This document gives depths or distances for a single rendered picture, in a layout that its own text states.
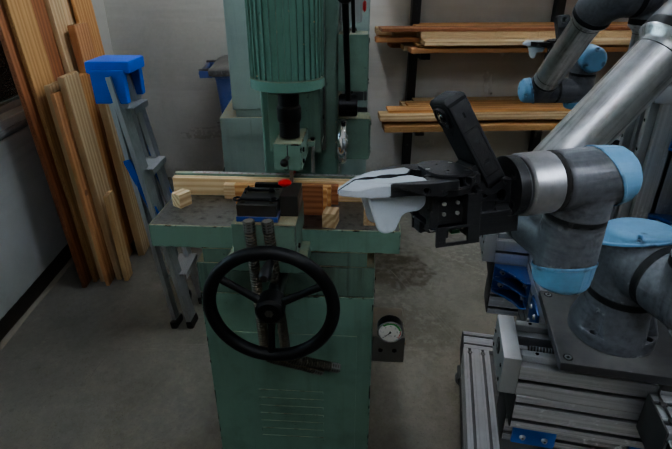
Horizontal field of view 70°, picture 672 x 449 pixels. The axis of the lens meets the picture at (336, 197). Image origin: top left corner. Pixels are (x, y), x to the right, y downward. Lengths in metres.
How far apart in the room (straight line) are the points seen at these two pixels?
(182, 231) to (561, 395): 0.89
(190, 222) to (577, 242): 0.86
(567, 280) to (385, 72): 3.05
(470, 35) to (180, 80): 1.99
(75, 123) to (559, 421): 2.15
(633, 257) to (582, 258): 0.28
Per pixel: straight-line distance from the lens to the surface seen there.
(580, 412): 1.16
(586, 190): 0.62
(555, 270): 0.68
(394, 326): 1.20
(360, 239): 1.14
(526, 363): 1.06
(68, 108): 2.46
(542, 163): 0.59
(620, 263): 0.96
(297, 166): 1.20
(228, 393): 1.50
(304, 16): 1.10
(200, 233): 1.20
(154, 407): 2.05
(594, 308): 1.02
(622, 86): 0.80
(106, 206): 2.57
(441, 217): 0.54
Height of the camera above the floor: 1.44
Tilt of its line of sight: 25 degrees down
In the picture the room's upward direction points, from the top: straight up
